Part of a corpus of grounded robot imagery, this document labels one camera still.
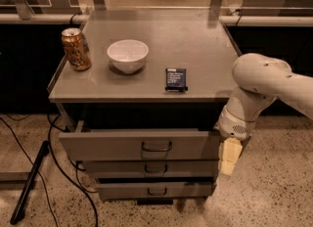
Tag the dark blue snack box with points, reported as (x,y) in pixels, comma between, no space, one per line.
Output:
(176,79)

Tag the grey top drawer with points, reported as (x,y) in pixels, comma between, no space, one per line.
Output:
(141,144)

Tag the white ceramic bowl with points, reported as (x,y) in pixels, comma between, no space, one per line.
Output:
(128,55)

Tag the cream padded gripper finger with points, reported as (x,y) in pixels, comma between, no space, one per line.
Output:
(229,153)

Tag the orange soda can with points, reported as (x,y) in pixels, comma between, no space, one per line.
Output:
(76,49)

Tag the grey middle drawer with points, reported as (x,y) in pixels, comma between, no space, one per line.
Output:
(152,169)

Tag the grey drawer cabinet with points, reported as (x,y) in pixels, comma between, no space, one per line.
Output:
(104,98)

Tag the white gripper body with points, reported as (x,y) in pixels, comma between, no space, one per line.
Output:
(234,125)

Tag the grey bottom drawer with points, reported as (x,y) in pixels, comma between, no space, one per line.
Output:
(157,190)

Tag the black bar on floor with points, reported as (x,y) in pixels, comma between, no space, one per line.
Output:
(18,213)

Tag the grey drawer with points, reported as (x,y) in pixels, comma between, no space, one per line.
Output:
(157,190)
(152,169)
(141,144)

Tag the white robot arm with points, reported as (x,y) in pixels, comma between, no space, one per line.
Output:
(261,81)

